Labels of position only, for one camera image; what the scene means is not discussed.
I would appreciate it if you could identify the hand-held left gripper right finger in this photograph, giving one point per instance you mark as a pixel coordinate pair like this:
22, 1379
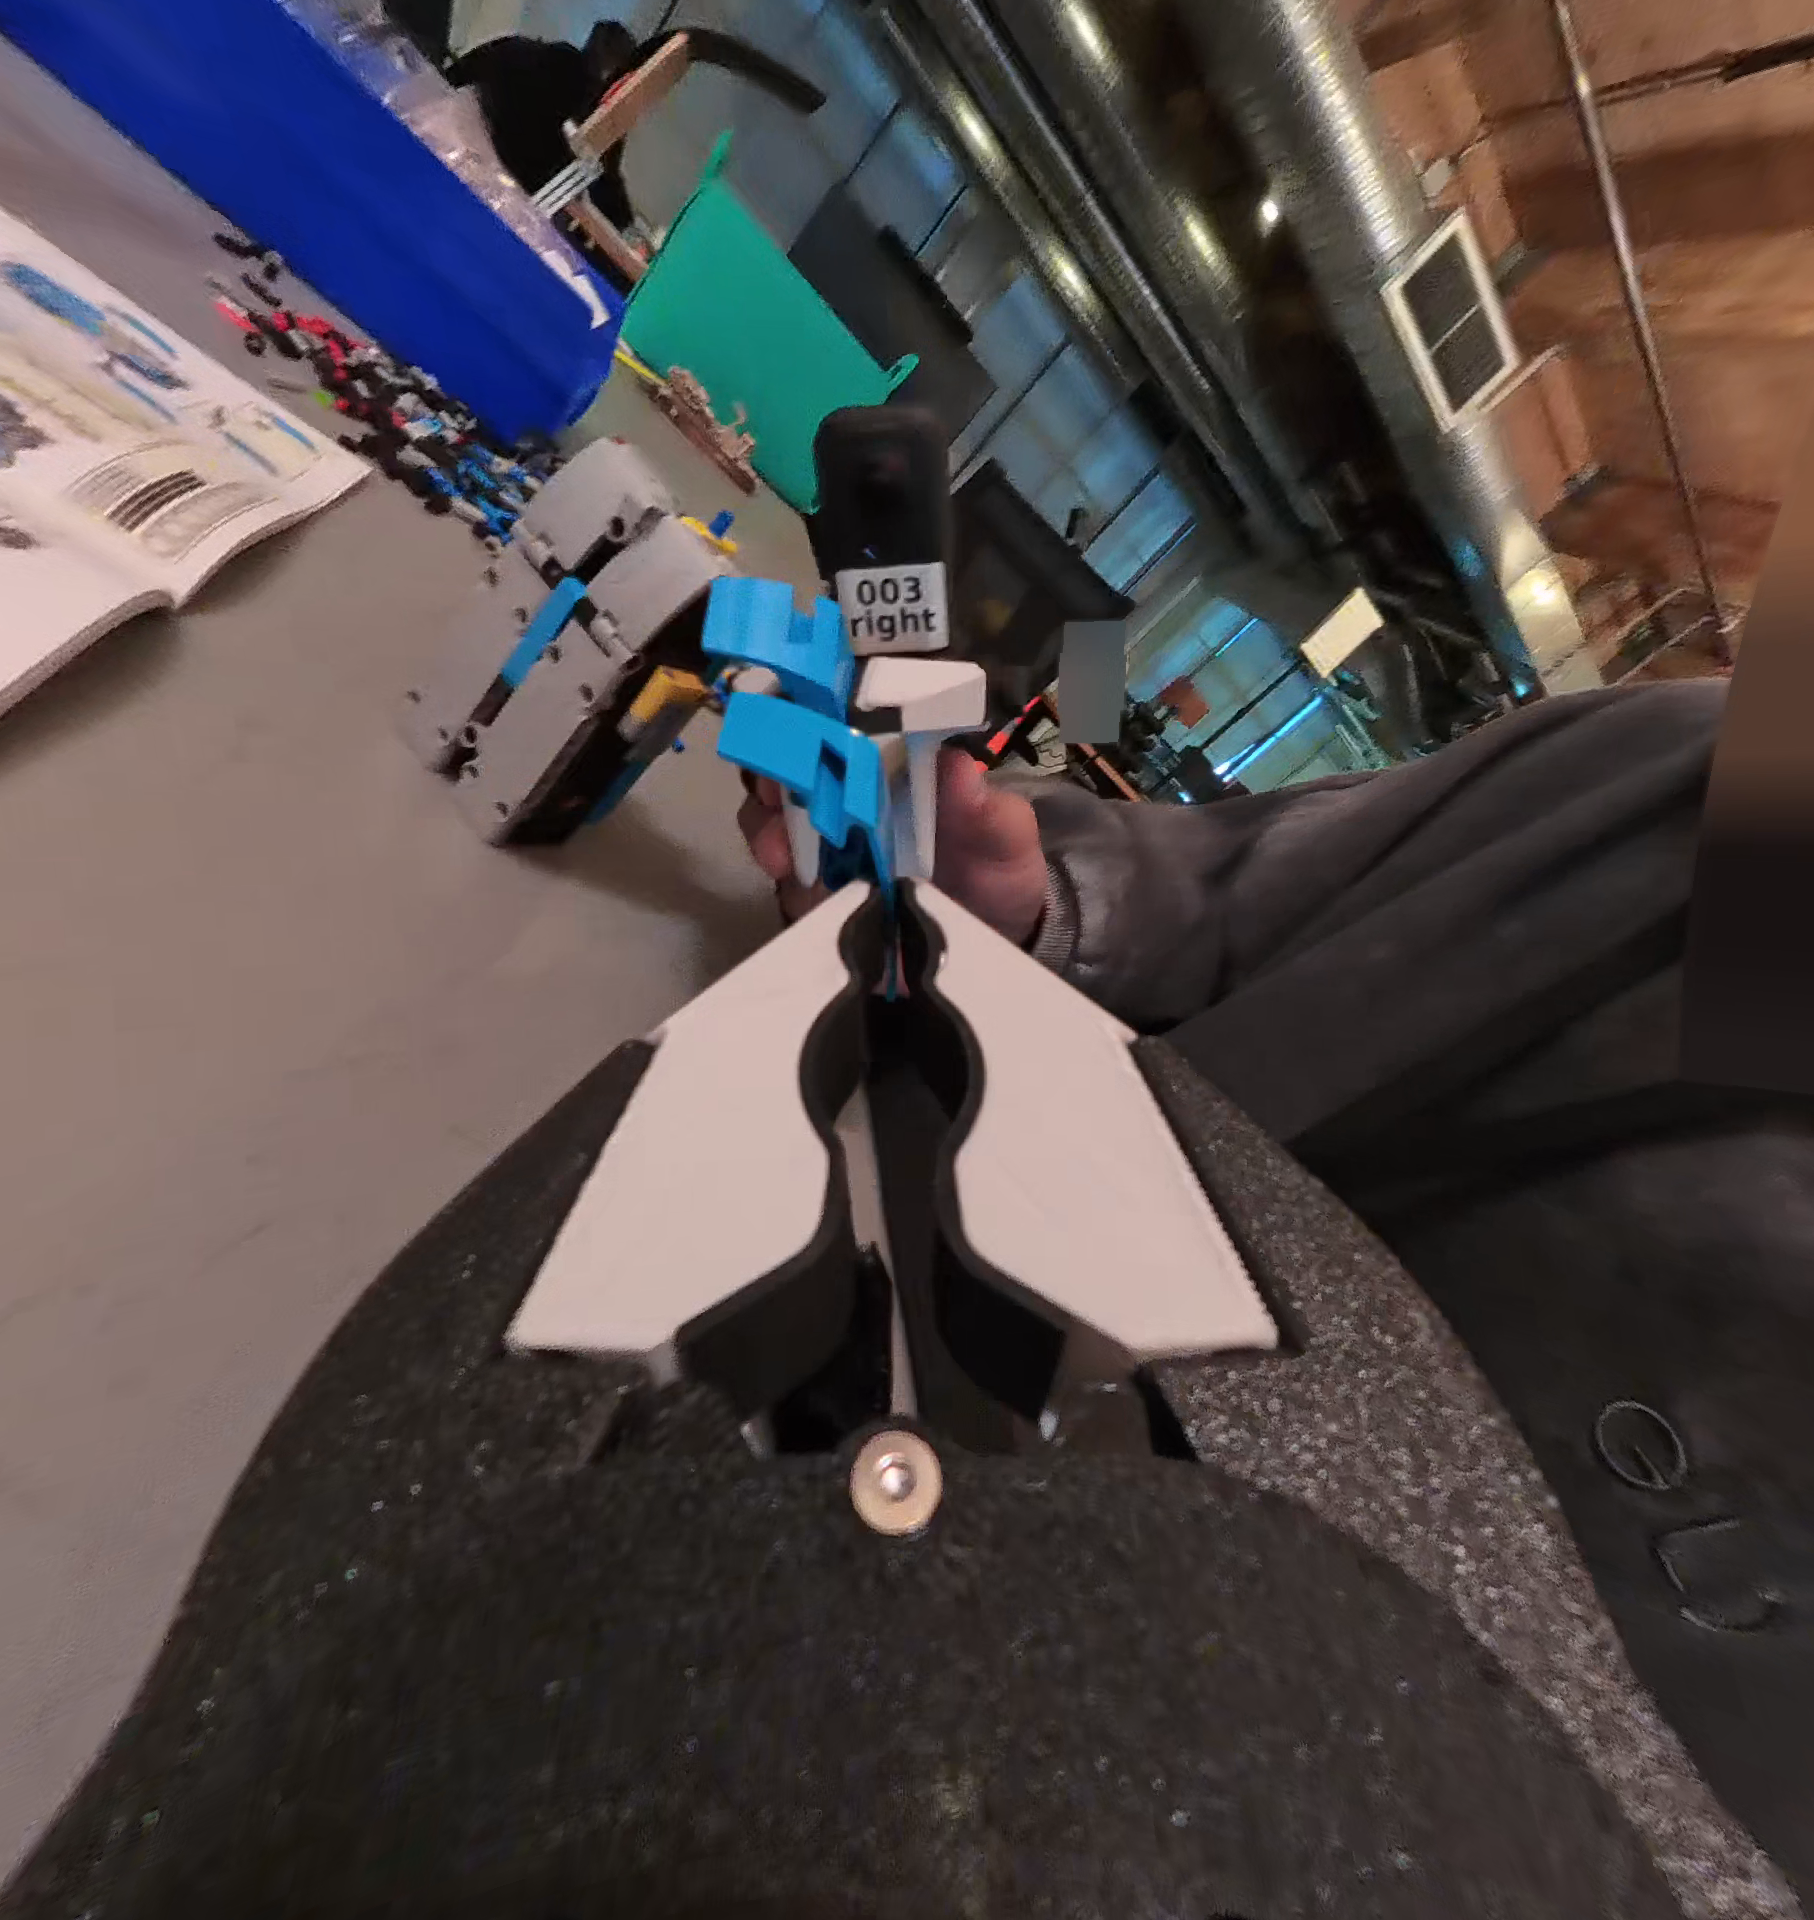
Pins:
1119, 1185

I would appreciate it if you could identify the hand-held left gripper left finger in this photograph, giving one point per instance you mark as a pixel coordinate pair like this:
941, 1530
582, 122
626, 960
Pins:
682, 1185

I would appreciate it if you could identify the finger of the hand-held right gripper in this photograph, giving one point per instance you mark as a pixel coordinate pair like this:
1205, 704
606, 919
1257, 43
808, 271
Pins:
930, 695
757, 682

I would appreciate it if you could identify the blue curved panel piece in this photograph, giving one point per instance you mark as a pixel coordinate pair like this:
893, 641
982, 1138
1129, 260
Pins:
803, 750
757, 622

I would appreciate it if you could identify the person's right hand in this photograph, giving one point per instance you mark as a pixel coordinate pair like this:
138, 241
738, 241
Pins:
989, 841

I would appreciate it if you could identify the black monitor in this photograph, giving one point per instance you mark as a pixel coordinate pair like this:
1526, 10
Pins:
1026, 572

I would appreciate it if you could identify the wooden puzzle model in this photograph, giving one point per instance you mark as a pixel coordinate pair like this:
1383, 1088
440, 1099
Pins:
705, 427

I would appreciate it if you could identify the green plastic board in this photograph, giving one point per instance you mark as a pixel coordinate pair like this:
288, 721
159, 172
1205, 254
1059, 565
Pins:
744, 331

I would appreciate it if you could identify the grey blue toy robot build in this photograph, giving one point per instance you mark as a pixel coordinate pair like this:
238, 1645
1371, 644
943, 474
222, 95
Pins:
608, 493

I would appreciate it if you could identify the bundle of metal pipes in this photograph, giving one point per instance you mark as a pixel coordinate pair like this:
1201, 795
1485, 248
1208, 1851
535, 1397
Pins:
1086, 284

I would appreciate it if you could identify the white sign board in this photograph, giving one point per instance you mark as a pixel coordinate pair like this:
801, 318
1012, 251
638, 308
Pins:
1343, 632

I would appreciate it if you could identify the plywood stand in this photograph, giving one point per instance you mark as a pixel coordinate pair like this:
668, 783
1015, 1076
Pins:
629, 99

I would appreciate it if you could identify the scattered black red pins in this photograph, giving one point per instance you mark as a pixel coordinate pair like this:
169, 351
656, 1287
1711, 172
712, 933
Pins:
321, 360

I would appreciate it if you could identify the white vent grille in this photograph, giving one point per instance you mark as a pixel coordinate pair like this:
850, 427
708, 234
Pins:
1450, 321

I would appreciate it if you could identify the empty clear plastic bags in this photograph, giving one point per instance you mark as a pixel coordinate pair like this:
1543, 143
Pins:
429, 105

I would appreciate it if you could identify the blue storage bin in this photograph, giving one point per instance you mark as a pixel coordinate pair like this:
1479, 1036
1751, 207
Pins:
321, 181

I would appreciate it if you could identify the instruction booklet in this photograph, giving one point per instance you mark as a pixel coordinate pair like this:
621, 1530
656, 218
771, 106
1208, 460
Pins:
99, 493

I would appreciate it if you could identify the thin black ceiling rod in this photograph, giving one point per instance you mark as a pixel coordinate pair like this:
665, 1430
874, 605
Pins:
1625, 298

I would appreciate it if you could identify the silver ventilation duct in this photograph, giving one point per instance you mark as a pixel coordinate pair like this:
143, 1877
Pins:
1343, 195

